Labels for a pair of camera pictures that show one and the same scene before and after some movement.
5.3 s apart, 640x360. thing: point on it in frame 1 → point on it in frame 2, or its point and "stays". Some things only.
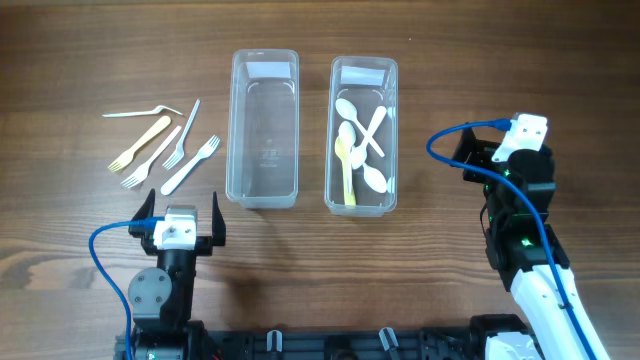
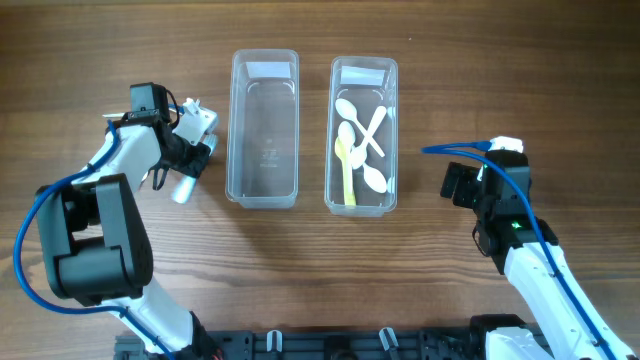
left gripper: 204,244 → 200,158
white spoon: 348,111 stays
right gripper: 482,151 → 467,177
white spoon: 347,140 stays
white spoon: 374,179 stays
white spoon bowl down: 360,152 stays
